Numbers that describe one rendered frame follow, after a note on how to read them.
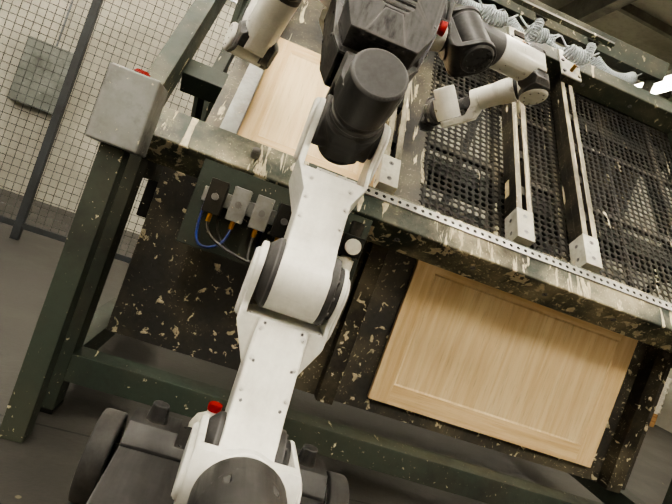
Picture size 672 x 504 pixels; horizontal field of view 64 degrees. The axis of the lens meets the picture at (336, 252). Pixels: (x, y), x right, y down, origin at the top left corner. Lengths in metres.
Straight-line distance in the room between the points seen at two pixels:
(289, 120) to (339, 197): 0.68
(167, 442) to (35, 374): 0.40
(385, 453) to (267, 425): 0.78
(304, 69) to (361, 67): 0.95
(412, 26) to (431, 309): 1.02
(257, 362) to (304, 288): 0.16
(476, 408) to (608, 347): 0.54
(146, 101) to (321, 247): 0.57
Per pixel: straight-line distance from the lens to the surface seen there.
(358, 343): 1.88
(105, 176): 1.40
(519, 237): 1.78
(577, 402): 2.23
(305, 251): 1.04
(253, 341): 1.05
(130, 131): 1.37
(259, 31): 1.48
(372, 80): 1.02
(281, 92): 1.84
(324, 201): 1.10
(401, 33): 1.20
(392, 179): 1.65
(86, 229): 1.41
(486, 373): 2.03
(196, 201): 1.53
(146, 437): 1.27
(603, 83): 2.80
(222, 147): 1.55
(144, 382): 1.65
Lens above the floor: 0.72
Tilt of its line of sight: 1 degrees down
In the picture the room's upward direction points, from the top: 20 degrees clockwise
